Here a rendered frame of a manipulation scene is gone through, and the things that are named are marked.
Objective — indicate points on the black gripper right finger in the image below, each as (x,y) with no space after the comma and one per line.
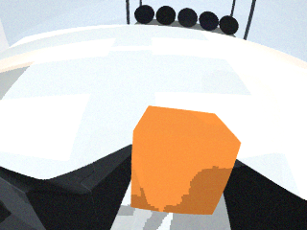
(253,202)

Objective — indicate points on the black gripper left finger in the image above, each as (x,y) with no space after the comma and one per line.
(86,199)

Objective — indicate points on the orange block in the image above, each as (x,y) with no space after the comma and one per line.
(181,161)

